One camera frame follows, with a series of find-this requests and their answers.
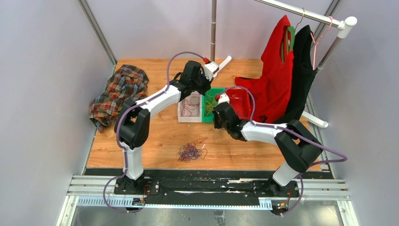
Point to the green hanger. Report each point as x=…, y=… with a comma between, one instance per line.
x=287, y=42

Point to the aluminium frame rail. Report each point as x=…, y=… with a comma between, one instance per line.
x=84, y=4

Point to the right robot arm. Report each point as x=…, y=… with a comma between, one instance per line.
x=297, y=145

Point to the metal clothes rack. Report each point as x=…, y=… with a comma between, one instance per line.
x=344, y=26

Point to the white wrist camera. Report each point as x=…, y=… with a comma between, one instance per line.
x=210, y=69
x=223, y=98

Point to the pink hanger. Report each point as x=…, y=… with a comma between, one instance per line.
x=316, y=42

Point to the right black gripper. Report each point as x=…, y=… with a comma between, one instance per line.
x=216, y=125

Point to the red shirt on hanger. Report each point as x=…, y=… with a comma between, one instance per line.
x=272, y=90

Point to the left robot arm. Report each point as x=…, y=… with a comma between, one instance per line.
x=133, y=124

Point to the white plastic bin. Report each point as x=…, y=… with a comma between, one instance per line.
x=189, y=109

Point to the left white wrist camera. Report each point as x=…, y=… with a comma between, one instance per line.
x=210, y=69

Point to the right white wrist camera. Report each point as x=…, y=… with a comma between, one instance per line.
x=223, y=98

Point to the black shirt on hanger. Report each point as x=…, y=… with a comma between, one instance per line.
x=303, y=76

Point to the plaid flannel shirt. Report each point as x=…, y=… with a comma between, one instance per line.
x=127, y=83

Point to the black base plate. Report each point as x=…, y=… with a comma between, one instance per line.
x=206, y=187

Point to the red plastic bin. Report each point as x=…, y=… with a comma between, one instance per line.
x=241, y=102

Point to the green plastic bin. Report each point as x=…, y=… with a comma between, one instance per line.
x=208, y=103

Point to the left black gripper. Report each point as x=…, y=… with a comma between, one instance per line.
x=208, y=84

